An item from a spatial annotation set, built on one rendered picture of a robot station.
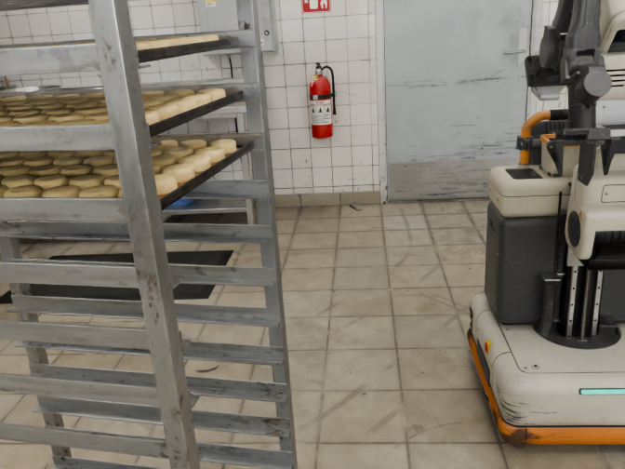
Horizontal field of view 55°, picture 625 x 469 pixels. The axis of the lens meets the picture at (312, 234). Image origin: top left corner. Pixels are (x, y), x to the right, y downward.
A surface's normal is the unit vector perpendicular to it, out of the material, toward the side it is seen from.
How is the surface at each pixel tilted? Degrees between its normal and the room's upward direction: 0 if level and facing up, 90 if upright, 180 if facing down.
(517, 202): 90
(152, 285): 90
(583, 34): 93
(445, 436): 0
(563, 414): 90
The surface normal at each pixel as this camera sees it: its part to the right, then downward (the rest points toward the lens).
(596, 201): -0.07, 0.47
